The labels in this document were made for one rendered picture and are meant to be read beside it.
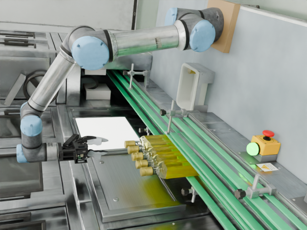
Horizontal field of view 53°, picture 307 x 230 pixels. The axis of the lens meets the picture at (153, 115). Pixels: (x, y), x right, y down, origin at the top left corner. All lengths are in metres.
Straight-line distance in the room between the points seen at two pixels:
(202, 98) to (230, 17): 0.39
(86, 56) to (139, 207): 0.59
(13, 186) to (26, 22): 3.60
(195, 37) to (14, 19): 3.85
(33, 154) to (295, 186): 0.94
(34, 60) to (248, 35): 1.33
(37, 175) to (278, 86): 1.07
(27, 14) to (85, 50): 3.76
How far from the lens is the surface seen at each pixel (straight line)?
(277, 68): 1.17
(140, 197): 1.30
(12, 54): 2.08
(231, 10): 1.37
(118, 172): 1.44
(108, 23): 4.94
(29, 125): 1.23
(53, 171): 1.52
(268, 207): 0.96
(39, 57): 2.08
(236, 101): 1.35
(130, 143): 1.40
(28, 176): 1.50
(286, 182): 1.07
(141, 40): 1.14
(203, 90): 1.49
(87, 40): 1.07
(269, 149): 1.13
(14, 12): 4.81
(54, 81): 1.28
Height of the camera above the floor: 1.55
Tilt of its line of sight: 21 degrees down
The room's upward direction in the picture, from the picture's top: 92 degrees counter-clockwise
